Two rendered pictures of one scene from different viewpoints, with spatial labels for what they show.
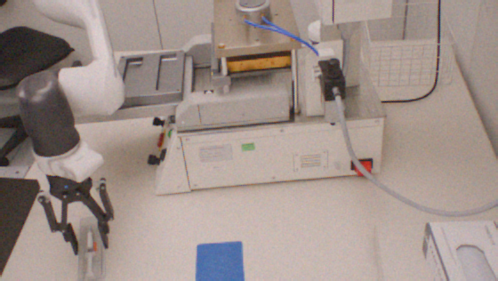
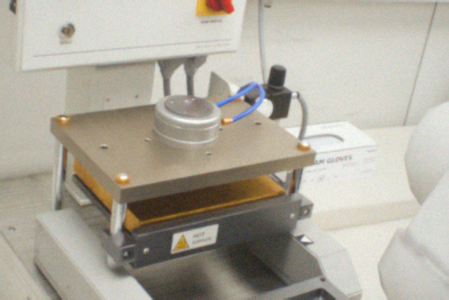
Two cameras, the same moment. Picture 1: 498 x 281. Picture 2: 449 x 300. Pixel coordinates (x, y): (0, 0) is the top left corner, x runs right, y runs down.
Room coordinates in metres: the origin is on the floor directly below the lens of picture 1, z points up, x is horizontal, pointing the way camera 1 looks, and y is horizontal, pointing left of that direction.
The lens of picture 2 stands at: (1.75, 0.58, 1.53)
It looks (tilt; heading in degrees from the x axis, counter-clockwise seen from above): 26 degrees down; 228
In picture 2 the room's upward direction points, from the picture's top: 9 degrees clockwise
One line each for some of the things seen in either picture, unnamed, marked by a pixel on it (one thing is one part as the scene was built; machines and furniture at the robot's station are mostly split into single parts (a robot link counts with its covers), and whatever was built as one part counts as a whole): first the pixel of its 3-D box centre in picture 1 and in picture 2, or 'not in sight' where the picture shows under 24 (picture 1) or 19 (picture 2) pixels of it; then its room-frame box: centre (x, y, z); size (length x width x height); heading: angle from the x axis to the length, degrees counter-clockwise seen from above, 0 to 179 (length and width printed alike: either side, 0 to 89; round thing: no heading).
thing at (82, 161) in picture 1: (68, 156); not in sight; (0.87, 0.28, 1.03); 0.13 x 0.12 x 0.05; 5
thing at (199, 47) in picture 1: (227, 48); (98, 290); (1.33, -0.06, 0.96); 0.25 x 0.05 x 0.07; 86
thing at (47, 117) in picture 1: (48, 100); not in sight; (0.93, 0.30, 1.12); 0.18 x 0.10 x 0.13; 178
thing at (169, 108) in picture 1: (131, 83); not in sight; (1.21, 0.19, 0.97); 0.30 x 0.22 x 0.08; 86
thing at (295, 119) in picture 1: (272, 84); (154, 246); (1.18, -0.15, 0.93); 0.46 x 0.35 x 0.01; 86
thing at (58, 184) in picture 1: (69, 181); not in sight; (0.88, 0.30, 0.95); 0.08 x 0.08 x 0.09
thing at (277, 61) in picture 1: (254, 36); (186, 165); (1.18, -0.12, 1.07); 0.22 x 0.17 x 0.10; 176
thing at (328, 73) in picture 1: (327, 86); (260, 115); (0.95, -0.23, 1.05); 0.15 x 0.05 x 0.15; 176
